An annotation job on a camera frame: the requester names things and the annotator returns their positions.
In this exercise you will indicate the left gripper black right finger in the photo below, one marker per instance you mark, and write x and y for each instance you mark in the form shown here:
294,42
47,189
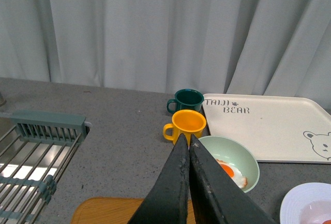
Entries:
215,197

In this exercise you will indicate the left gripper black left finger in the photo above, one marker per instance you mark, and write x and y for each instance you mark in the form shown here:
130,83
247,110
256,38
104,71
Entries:
167,202

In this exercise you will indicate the white plate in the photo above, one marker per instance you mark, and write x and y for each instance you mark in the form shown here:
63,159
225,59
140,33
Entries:
306,203

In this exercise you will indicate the fried egg toy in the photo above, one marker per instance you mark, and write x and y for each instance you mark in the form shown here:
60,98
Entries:
234,173

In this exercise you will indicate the light green bowl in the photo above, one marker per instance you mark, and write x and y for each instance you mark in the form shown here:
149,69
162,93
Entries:
235,154

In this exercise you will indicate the wooden cutting board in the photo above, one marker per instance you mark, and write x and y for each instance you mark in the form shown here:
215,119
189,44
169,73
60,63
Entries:
106,210

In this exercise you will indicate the yellow mug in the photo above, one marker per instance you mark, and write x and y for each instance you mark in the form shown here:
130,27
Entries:
187,122

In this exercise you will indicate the cream bear tray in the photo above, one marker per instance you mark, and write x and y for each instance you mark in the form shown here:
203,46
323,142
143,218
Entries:
272,128

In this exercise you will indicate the dark green mug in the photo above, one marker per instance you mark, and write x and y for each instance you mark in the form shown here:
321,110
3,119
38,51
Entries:
185,99

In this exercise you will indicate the green dish drying rack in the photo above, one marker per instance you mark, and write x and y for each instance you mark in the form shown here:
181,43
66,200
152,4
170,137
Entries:
36,149

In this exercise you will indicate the grey curtain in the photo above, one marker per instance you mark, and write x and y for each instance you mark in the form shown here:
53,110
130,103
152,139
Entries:
253,47

